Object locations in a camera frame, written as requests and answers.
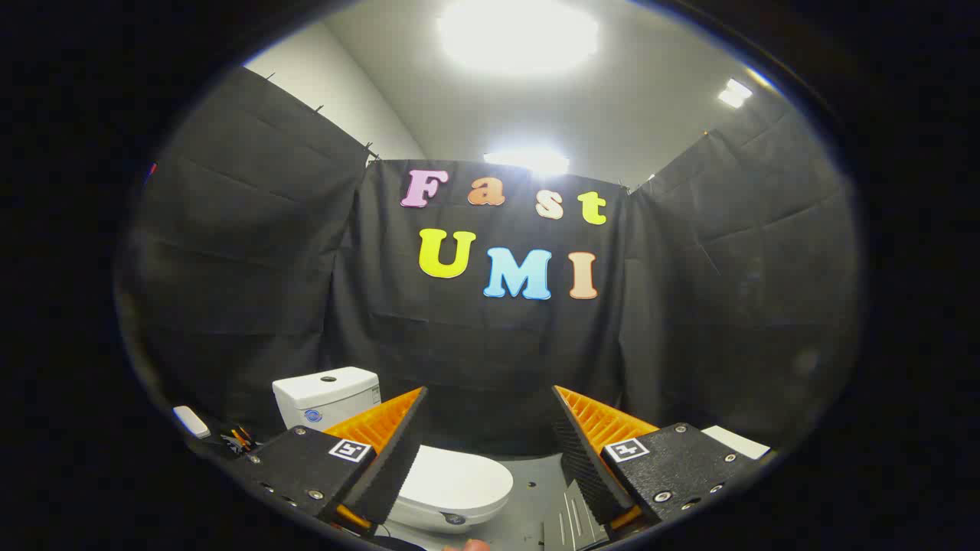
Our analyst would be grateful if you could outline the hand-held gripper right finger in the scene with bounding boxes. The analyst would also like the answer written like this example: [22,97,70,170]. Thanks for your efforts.
[551,385,766,529]

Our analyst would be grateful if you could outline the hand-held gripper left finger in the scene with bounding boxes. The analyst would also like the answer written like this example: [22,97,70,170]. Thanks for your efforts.
[227,386,428,535]

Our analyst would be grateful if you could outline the white toilet lid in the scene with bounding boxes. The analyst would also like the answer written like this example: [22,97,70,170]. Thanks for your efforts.
[390,445,515,515]

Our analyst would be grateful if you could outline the white ceramic toilet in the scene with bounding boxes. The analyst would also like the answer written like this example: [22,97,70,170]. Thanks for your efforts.
[273,367,514,535]

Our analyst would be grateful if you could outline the grey drawer cabinet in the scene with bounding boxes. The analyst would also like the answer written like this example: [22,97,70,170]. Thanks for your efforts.
[540,425,771,550]

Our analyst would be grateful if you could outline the black backdrop cloth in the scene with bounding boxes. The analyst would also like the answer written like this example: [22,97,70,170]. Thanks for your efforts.
[115,67,862,460]

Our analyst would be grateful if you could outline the small white device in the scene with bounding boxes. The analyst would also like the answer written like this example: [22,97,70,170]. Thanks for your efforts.
[172,406,211,439]

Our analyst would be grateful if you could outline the long ceiling light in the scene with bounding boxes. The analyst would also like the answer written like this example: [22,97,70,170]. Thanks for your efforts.
[484,149,570,175]

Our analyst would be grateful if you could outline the small ceiling light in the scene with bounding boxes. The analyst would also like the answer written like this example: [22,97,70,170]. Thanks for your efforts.
[717,78,753,109]

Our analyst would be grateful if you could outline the large round ceiling light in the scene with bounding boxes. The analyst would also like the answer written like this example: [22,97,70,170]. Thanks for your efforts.
[438,0,599,76]

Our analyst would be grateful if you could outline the bundle of cables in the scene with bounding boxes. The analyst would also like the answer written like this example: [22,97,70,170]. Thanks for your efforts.
[220,425,259,455]

